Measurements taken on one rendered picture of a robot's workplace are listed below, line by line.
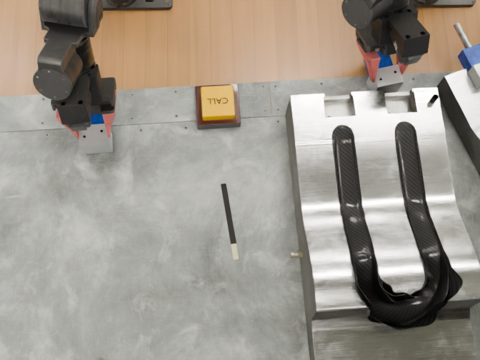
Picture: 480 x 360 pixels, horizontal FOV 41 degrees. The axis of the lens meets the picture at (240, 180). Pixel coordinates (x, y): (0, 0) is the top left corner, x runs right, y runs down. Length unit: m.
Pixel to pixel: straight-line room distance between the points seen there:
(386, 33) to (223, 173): 0.37
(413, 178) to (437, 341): 0.27
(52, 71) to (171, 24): 0.39
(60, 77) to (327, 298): 0.51
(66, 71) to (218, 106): 0.31
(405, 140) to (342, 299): 0.31
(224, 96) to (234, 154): 0.11
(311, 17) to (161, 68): 0.31
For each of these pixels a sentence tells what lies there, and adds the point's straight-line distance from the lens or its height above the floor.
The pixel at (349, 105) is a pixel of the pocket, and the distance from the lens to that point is 1.16.
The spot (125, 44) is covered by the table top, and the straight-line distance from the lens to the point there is 1.27.
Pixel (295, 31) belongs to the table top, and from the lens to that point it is 1.28.
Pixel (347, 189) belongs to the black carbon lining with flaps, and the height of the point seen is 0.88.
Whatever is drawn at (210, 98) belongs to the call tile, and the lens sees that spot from 1.17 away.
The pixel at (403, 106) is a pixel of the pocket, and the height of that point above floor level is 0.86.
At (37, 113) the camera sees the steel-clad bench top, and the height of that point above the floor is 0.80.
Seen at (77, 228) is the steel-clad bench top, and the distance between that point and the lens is 1.16.
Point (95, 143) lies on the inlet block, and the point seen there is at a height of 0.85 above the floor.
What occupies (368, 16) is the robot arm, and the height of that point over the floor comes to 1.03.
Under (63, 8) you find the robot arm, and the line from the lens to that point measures 0.98.
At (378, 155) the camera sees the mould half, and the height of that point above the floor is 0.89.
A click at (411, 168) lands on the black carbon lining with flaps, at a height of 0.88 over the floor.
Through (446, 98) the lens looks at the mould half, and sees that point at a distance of 1.25.
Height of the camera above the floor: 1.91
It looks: 74 degrees down
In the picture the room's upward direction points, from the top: 6 degrees clockwise
